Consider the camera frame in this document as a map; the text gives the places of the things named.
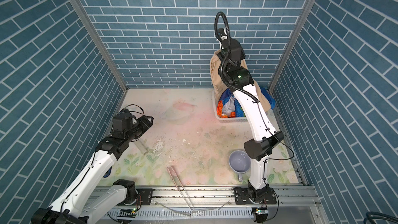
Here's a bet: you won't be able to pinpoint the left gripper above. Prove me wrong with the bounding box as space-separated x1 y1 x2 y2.
124 114 154 144

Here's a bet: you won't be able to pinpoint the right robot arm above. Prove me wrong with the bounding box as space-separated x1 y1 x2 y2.
217 36 284 198

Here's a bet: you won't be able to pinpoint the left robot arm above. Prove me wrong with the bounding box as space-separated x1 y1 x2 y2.
31 108 153 224

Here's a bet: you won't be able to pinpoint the rainbow coloured shorts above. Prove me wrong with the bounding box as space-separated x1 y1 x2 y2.
215 86 276 118

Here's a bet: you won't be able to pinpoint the clear plastic tube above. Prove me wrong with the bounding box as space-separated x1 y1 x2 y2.
135 141 148 155

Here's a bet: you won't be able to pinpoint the blue stapler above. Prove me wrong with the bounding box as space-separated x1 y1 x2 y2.
103 167 112 178

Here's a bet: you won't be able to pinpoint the white plastic basket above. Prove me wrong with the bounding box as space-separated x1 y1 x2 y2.
212 90 247 123

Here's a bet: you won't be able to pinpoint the pink chopstick pair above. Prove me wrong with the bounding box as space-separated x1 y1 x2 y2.
166 167 194 211

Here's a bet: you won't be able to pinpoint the lavender mug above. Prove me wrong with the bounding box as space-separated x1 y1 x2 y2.
229 150 251 182

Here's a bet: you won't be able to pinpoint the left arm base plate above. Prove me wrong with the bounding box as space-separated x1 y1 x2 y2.
117 188 154 207

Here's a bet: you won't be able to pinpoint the white cable duct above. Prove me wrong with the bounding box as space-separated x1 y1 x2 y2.
104 207 254 220

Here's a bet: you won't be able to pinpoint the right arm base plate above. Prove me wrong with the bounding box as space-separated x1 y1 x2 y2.
232 186 277 205

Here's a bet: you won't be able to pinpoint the aluminium front rail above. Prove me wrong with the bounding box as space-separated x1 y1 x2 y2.
90 186 321 209

